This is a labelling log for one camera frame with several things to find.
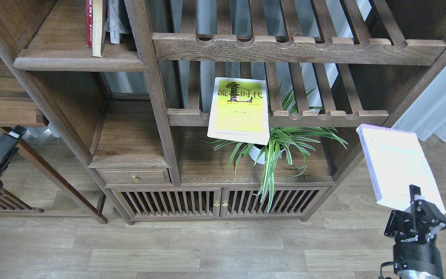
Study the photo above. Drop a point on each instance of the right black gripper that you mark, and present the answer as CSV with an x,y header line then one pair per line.
x,y
415,253

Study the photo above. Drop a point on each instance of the white purple book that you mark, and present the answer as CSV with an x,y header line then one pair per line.
x,y
395,161

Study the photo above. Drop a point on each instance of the red paperback book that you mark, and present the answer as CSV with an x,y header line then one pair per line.
x,y
89,23

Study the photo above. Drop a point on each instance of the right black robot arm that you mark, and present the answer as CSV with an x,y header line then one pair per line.
x,y
415,255

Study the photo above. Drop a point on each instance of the low wooden side furniture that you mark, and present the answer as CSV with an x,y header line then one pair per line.
x,y
11,203

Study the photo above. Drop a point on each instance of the brass drawer knob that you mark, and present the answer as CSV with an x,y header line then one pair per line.
x,y
135,178

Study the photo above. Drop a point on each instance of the spider plant leaves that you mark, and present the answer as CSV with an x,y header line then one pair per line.
x,y
282,139

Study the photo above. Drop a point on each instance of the white plant pot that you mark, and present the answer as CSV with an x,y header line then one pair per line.
x,y
255,151

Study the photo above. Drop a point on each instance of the dark wooden bookshelf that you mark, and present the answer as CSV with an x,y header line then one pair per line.
x,y
140,109

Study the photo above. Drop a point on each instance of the upright tan book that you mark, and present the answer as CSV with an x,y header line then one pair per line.
x,y
99,18

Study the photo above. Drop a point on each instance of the brass cabinet door knobs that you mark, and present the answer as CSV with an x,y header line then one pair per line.
x,y
219,203

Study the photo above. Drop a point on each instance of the yellow green book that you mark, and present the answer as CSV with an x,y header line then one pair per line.
x,y
239,111

